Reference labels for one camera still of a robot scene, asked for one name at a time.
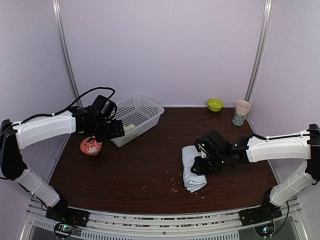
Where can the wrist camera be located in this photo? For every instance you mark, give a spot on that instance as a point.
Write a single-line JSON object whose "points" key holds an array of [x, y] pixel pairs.
{"points": [[103, 108], [209, 143]]}

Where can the circuit board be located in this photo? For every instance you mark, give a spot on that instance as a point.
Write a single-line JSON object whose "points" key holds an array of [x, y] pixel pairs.
{"points": [[265, 230], [62, 230]]}

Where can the white perforated plastic basket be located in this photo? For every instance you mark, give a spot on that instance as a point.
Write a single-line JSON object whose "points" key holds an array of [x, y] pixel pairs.
{"points": [[140, 111]]}

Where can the right aluminium corner post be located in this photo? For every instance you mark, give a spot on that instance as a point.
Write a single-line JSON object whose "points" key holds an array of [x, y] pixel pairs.
{"points": [[261, 47]]}

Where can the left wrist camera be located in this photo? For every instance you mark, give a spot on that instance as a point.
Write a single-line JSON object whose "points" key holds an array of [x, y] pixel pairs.
{"points": [[103, 108]]}

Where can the floral ceramic cup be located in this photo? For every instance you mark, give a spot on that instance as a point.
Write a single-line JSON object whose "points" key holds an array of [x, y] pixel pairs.
{"points": [[241, 110]]}

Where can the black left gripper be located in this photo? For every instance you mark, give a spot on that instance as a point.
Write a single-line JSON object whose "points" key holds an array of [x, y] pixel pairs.
{"points": [[118, 131]]}

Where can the red patterned bowl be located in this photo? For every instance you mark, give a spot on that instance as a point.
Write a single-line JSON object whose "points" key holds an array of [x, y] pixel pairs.
{"points": [[90, 146]]}

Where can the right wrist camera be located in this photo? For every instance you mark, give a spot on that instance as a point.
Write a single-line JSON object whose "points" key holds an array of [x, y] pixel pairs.
{"points": [[209, 143]]}

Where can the small green bowl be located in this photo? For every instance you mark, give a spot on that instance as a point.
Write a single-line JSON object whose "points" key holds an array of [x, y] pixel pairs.
{"points": [[215, 105]]}

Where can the aluminium corner post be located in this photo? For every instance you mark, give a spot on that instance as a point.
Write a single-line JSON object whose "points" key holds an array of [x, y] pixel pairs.
{"points": [[261, 47], [64, 48]]}

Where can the right circuit board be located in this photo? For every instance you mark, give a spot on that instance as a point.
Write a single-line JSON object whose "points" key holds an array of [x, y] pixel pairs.
{"points": [[265, 230]]}

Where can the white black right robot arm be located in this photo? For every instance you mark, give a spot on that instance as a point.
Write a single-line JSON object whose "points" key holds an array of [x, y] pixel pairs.
{"points": [[216, 152]]}

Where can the light blue towel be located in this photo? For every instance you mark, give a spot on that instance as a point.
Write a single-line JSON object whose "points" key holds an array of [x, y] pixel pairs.
{"points": [[192, 181]]}

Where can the left aluminium corner post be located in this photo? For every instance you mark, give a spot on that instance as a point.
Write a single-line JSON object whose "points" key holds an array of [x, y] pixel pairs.
{"points": [[64, 48]]}

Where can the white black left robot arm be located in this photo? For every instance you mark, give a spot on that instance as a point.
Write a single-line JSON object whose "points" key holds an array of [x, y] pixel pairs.
{"points": [[16, 136]]}

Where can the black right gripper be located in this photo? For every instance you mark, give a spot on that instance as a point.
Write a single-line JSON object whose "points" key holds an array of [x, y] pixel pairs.
{"points": [[199, 168]]}

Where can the left circuit board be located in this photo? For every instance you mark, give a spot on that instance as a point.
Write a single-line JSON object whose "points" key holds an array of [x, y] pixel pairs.
{"points": [[62, 230]]}

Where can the green patterned white towel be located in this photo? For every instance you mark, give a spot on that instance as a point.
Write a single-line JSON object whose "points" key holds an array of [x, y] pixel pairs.
{"points": [[129, 127]]}

